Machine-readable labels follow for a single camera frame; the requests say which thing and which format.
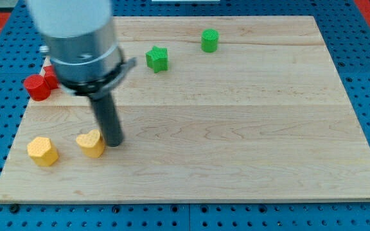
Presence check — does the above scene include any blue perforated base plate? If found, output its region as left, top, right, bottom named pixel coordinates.
left=0, top=0, right=370, bottom=230

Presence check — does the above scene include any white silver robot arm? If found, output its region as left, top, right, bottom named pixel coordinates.
left=26, top=0, right=136, bottom=98

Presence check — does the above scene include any green star block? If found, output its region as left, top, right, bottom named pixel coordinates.
left=145, top=46, right=168, bottom=73

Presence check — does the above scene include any light wooden board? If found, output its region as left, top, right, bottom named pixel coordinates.
left=0, top=16, right=370, bottom=204

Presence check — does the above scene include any red block behind arm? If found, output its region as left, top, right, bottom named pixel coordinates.
left=43, top=65, right=59, bottom=89

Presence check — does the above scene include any green cylinder block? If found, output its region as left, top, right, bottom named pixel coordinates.
left=201, top=28, right=219, bottom=53

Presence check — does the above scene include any yellow heart block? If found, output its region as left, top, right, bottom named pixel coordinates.
left=76, top=129, right=105, bottom=158

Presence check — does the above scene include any yellow hexagon block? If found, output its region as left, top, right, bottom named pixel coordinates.
left=27, top=137, right=59, bottom=167

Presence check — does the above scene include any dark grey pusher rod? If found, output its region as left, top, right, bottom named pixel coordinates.
left=89, top=94, right=124, bottom=147

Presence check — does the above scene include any red cylinder block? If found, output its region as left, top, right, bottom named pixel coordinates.
left=23, top=74, right=51, bottom=101

